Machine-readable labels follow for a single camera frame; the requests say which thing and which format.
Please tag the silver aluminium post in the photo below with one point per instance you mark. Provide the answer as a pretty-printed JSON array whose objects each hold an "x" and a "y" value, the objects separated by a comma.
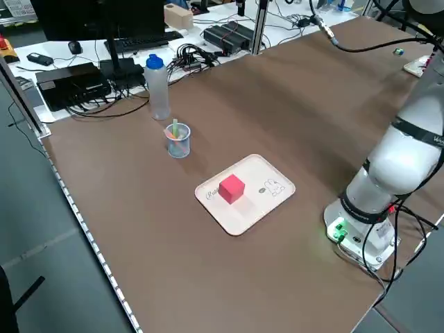
[{"x": 260, "y": 26}]

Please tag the black computer mouse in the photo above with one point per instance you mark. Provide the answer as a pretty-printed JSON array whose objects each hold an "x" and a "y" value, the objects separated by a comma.
[{"x": 74, "y": 47}]

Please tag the cream tray with bear print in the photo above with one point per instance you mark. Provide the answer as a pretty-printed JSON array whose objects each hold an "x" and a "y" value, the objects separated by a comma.
[{"x": 416, "y": 66}]

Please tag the cream tray with rabbit print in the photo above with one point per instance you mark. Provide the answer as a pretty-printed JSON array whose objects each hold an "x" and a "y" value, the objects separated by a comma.
[{"x": 256, "y": 208}]

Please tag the light wooden block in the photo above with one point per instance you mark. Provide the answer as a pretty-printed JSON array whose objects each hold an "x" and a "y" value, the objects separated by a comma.
[{"x": 178, "y": 16}]

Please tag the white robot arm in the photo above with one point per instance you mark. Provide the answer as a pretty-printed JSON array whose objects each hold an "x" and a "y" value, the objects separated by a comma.
[{"x": 399, "y": 166}]

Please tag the black computer monitor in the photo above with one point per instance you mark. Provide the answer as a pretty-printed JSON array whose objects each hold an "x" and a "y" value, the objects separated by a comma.
[{"x": 97, "y": 17}]

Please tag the green marker pen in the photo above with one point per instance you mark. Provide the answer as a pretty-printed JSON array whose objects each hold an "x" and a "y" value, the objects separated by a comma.
[{"x": 175, "y": 128}]

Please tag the black finned power unit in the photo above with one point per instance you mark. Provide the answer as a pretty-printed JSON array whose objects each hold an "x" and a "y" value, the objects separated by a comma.
[{"x": 227, "y": 36}]

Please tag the red foam block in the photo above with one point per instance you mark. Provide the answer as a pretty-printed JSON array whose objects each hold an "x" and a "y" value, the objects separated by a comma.
[{"x": 231, "y": 189}]

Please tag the black keyboard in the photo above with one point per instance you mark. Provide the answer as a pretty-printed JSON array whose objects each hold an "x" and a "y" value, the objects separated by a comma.
[{"x": 149, "y": 41}]

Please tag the orange marker pen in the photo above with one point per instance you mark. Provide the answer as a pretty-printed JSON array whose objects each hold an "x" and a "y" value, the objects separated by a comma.
[{"x": 172, "y": 136}]

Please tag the black flat electronics box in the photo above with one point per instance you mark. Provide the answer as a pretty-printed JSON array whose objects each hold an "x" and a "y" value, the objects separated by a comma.
[{"x": 71, "y": 85}]

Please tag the small black handheld device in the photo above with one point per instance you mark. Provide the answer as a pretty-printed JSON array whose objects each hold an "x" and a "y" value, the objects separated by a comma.
[{"x": 40, "y": 59}]

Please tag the clear bottle with blue cap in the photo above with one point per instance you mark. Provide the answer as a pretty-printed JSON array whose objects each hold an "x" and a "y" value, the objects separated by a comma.
[{"x": 157, "y": 90}]

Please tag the clear plastic measuring cup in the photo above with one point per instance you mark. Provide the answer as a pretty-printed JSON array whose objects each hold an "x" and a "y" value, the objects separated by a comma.
[{"x": 178, "y": 145}]

